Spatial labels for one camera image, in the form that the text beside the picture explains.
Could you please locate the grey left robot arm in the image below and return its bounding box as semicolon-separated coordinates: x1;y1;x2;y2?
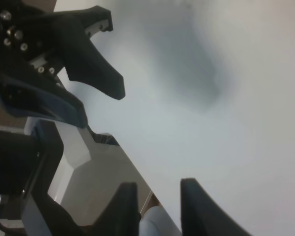
0;0;137;236

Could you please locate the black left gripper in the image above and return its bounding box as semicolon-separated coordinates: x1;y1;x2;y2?
0;0;125;128

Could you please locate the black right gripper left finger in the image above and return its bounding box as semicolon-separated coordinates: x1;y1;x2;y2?
92;182;141;236

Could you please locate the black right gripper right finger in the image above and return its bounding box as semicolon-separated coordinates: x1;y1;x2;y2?
180;178;249;236

